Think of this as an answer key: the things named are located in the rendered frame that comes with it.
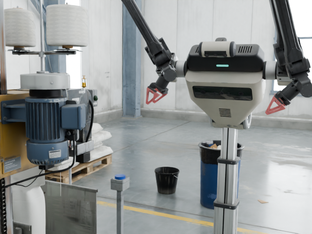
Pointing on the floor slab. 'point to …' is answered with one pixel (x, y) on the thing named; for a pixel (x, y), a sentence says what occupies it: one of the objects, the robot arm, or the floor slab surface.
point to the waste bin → (212, 171)
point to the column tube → (2, 94)
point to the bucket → (166, 179)
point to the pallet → (87, 167)
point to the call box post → (120, 212)
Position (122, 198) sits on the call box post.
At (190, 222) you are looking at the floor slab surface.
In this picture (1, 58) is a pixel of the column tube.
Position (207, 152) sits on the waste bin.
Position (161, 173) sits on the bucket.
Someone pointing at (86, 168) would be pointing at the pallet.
